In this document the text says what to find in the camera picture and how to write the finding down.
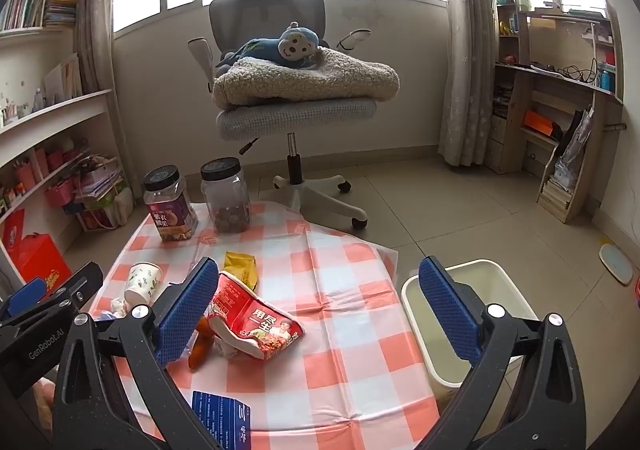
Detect yellow snack packet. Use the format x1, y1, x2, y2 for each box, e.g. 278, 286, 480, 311
223, 251, 260, 291

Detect pile of colourful papers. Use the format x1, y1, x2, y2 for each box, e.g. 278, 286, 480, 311
75, 155, 126, 201

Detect pink storage basket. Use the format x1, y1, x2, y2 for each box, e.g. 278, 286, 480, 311
45, 178, 76, 209

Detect purple label nut jar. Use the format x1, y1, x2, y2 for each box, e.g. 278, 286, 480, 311
143, 166, 199, 243

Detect silver plastic bag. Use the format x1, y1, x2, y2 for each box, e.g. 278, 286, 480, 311
552, 107, 596, 191

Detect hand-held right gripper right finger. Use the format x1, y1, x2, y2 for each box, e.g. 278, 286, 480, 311
410, 256, 587, 450

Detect beige fleece blanket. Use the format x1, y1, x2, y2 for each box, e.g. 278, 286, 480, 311
212, 47, 401, 111

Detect orange white checkered tablecloth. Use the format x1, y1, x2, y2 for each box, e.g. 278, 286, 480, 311
85, 200, 441, 441

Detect orange flat box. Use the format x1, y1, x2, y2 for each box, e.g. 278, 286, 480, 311
522, 110, 558, 138

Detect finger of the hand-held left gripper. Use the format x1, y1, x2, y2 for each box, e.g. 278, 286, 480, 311
42, 261, 104, 313
0, 277, 49, 319

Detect black desk cables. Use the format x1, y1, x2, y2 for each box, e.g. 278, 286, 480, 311
562, 60, 598, 81

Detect light blue bathroom scale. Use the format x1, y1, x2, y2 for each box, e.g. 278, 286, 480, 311
598, 243, 635, 285

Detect wooden desk with shelves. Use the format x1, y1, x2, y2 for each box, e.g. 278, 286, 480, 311
487, 0, 626, 225

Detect orange sausage wrapper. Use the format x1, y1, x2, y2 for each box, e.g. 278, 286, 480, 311
189, 317, 216, 371

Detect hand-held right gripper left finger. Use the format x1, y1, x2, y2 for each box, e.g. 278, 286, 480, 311
52, 257, 236, 450

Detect crumpled white wrapper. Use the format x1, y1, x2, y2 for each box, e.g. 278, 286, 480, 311
95, 297, 128, 323

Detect red instant noodle bowl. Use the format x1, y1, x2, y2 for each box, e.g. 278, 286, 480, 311
207, 271, 305, 361

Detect clear jar with black lid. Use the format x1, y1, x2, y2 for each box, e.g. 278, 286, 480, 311
200, 157, 251, 234

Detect blue cardboard box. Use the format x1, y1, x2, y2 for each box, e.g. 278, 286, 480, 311
191, 390, 251, 450

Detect white bookshelf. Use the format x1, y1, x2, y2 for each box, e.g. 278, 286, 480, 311
0, 0, 136, 281

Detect white paper cup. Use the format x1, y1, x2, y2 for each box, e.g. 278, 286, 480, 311
123, 263, 163, 305

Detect grey lace curtain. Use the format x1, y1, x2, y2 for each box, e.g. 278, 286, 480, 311
435, 0, 506, 168

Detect red gift bag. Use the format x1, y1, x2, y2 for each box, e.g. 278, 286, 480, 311
0, 232, 73, 301

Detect blue monkey plush toy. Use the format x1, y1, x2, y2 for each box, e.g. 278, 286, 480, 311
216, 22, 328, 69

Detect grey office chair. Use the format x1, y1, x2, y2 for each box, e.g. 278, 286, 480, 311
188, 0, 375, 231

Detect white plastic bin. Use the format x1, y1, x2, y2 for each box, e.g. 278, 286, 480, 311
401, 259, 533, 411

